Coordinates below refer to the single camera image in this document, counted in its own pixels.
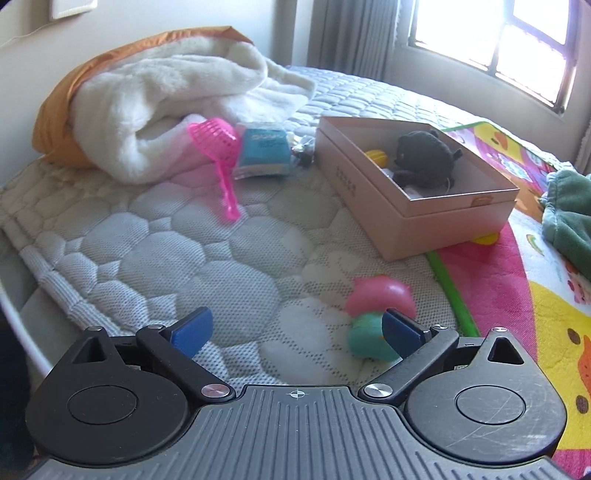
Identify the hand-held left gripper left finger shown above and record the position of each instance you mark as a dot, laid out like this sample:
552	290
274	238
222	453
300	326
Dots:
191	330

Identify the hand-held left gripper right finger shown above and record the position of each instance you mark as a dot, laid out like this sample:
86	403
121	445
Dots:
401	333

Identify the pink and teal toy figure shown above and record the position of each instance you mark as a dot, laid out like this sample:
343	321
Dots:
378	295

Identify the pink cardboard box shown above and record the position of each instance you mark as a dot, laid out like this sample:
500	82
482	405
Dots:
415	226

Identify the black plush toy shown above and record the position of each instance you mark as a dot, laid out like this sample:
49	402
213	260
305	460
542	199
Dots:
425	157

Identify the yellow corn toy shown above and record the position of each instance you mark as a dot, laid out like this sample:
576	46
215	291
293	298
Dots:
376	157

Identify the pink plastic scoop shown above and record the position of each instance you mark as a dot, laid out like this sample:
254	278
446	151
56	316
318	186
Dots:
214	138

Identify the blue packet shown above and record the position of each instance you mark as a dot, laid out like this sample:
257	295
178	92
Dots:
263	150

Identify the quilted white mattress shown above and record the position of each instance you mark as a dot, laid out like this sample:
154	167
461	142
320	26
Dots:
161	258

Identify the colourful cartoon play mat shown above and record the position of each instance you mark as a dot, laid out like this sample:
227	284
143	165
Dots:
498	286

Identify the green fleece cloth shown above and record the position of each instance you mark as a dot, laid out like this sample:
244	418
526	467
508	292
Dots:
568	226

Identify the black and white beads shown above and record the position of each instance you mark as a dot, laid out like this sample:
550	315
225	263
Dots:
302	150

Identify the white fleece blanket orange edge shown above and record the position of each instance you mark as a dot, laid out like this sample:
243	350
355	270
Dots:
161	101

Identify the grey curtain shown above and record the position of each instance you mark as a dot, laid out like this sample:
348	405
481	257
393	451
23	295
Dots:
355	37

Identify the window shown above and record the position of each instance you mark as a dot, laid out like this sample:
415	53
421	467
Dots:
508	46

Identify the white wall plate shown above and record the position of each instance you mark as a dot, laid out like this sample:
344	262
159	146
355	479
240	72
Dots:
74	7

